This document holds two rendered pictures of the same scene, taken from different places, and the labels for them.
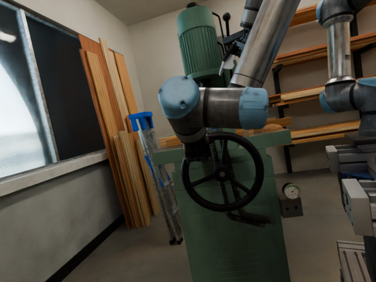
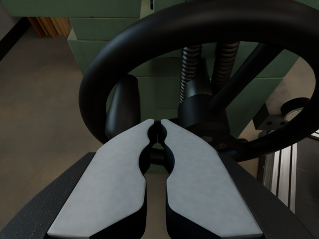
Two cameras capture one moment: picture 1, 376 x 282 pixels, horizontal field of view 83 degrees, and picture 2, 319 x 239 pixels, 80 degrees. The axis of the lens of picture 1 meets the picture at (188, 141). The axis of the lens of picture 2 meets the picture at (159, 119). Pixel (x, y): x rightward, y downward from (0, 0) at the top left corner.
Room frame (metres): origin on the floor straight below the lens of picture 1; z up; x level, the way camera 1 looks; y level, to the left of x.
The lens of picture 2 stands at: (0.63, -0.03, 1.01)
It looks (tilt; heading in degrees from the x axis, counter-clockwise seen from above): 58 degrees down; 352
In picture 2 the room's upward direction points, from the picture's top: 1 degrees clockwise
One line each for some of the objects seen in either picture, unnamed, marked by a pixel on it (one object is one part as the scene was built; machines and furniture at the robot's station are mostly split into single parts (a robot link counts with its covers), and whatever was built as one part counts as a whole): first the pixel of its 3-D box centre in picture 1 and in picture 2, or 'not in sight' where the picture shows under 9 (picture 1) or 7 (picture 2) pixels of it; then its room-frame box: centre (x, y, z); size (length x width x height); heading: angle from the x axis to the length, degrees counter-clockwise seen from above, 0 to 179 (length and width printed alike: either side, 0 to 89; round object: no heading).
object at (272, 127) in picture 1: (271, 127); not in sight; (0.96, -0.38, 0.91); 0.12 x 0.09 x 0.03; 173
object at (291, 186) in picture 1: (290, 192); (294, 111); (0.84, -0.37, 0.65); 0.06 x 0.04 x 0.08; 83
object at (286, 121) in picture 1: (226, 132); not in sight; (1.07, -0.20, 0.92); 0.62 x 0.02 x 0.04; 83
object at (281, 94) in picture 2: (287, 202); (270, 105); (0.91, -0.38, 0.58); 0.12 x 0.08 x 0.08; 173
